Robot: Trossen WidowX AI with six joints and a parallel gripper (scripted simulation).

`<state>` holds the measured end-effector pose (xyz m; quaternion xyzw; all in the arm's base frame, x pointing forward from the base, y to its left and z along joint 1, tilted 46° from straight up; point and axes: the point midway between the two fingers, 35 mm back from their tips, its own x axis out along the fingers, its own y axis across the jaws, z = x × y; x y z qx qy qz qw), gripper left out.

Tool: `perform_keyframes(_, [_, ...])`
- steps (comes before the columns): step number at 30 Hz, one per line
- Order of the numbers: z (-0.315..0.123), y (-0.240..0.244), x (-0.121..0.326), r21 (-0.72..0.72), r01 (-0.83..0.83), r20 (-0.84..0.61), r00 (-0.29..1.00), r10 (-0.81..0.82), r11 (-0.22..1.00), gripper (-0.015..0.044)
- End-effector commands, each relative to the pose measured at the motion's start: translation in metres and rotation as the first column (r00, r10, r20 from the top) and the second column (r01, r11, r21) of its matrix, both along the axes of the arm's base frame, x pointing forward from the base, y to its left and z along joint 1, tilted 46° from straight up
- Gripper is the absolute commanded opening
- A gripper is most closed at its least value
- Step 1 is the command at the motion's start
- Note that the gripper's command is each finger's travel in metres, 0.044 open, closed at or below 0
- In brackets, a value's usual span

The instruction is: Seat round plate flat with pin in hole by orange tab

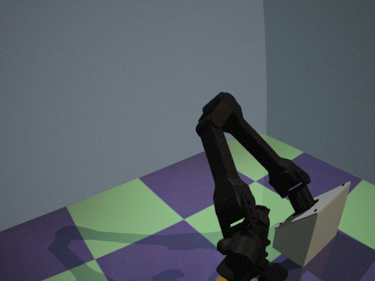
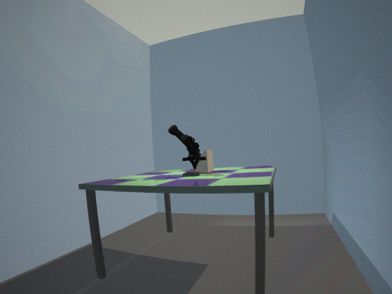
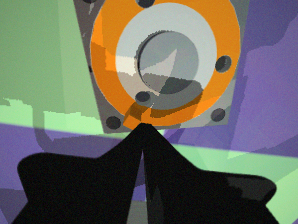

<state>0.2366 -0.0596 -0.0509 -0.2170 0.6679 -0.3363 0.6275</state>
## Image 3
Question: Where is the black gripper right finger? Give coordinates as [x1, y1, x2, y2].
[143, 123, 277, 224]

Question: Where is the orange round plate with tab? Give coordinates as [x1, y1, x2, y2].
[90, 0, 241, 130]

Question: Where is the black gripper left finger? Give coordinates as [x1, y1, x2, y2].
[17, 123, 147, 224]

